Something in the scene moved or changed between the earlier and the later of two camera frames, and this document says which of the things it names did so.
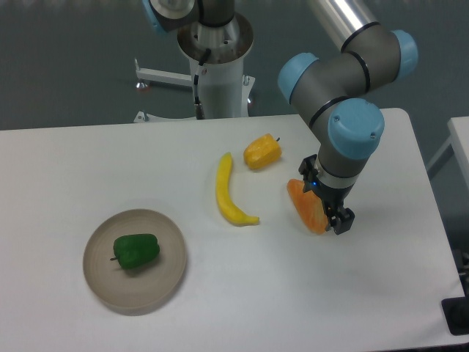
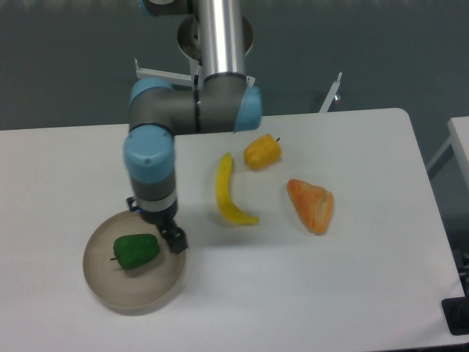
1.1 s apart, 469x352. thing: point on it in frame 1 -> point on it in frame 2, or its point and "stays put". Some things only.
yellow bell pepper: (261, 152) stays put
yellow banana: (228, 205) stays put
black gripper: (341, 218) -> (162, 218)
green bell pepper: (135, 251) stays put
